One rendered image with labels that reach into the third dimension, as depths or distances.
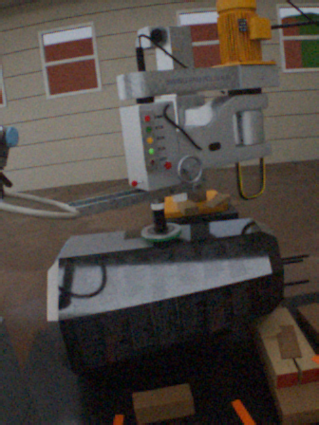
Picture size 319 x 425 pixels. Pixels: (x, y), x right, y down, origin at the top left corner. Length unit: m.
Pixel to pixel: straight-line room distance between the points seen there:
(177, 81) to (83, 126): 6.39
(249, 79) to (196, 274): 1.09
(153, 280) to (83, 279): 0.36
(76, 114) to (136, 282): 6.56
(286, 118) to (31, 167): 5.53
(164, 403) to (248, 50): 1.92
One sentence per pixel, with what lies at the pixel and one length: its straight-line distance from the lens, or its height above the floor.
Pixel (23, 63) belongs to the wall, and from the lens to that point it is 8.62.
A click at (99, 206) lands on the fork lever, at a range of 1.82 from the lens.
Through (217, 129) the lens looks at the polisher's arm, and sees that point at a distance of 2.07.
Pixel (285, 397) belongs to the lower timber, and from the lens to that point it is 2.05.
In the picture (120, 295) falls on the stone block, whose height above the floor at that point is 0.65.
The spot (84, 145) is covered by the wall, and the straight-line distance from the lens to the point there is 8.27.
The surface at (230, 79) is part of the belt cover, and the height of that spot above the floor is 1.62.
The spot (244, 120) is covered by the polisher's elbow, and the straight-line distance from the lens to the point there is 2.25.
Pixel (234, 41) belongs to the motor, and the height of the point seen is 1.84.
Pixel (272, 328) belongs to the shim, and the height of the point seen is 0.23.
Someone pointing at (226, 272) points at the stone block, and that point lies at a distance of 1.97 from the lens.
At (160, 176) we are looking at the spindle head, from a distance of 1.88.
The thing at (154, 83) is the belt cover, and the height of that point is 1.63.
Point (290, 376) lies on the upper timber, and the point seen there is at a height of 0.19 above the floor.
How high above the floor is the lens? 1.55
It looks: 17 degrees down
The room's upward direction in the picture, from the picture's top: 7 degrees counter-clockwise
